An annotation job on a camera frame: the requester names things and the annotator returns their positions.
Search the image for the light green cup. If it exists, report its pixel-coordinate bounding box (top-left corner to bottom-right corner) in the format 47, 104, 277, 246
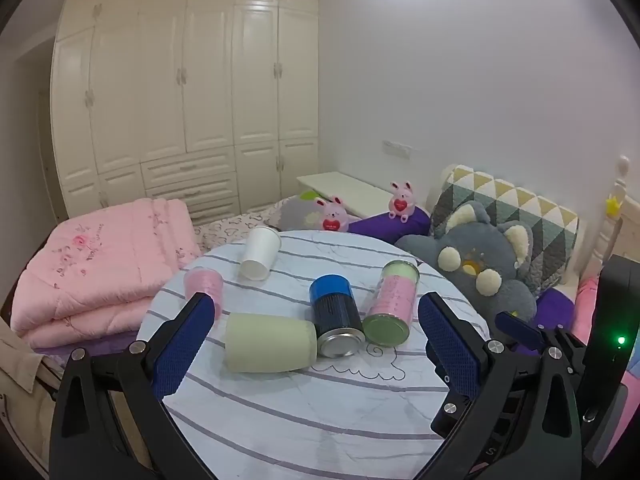
223, 312, 318, 374

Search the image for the cream wardrobe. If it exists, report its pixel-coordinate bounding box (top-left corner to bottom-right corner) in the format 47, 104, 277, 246
50, 0, 321, 226

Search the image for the blue can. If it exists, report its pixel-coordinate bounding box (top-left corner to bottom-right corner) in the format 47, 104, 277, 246
309, 275, 365, 358

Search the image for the cream bed headboard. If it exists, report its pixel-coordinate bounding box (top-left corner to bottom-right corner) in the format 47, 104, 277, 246
580, 156, 633, 281

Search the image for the grey plush cat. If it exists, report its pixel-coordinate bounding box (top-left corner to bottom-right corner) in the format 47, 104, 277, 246
395, 201, 538, 328

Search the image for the white paper cup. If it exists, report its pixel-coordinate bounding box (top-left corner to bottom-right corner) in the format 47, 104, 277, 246
237, 226, 282, 282

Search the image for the grey cushion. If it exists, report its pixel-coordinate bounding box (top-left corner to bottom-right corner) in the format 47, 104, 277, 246
265, 192, 362, 233

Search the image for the pink cup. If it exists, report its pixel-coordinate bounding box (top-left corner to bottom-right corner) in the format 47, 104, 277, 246
183, 268, 224, 318

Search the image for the heart print bed sheet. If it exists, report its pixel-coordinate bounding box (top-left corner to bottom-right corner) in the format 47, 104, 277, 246
192, 195, 301, 257

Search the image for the pink bunny toy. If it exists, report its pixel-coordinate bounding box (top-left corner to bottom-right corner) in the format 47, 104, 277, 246
389, 180, 419, 223
313, 196, 350, 233

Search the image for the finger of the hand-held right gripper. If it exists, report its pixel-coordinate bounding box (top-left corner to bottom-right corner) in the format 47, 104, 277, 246
494, 311, 588, 358

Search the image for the pink and green can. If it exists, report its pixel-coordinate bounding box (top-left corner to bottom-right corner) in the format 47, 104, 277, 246
362, 260, 420, 346

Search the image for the pink folded quilt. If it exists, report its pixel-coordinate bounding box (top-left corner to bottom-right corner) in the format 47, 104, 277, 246
11, 197, 202, 350

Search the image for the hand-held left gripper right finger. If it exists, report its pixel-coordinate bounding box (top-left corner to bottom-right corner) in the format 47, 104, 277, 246
415, 292, 584, 480

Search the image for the purple pillow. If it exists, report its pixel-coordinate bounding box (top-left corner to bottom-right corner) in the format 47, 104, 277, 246
347, 208, 432, 247

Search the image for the purple cushion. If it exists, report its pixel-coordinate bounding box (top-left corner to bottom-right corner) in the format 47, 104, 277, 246
536, 287, 581, 337

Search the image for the triangle patterned cushion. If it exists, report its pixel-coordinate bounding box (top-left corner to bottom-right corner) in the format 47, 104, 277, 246
431, 165, 581, 288

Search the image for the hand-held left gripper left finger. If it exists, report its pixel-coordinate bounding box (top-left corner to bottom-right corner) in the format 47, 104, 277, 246
49, 291, 217, 480

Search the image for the striped round tablecloth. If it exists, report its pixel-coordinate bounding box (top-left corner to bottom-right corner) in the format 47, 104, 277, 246
136, 230, 491, 480

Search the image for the white bedside table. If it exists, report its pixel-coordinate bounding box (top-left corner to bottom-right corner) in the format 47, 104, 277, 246
296, 171, 401, 218

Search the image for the beige garment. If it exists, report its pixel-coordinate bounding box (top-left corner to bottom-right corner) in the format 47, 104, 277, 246
0, 317, 66, 480

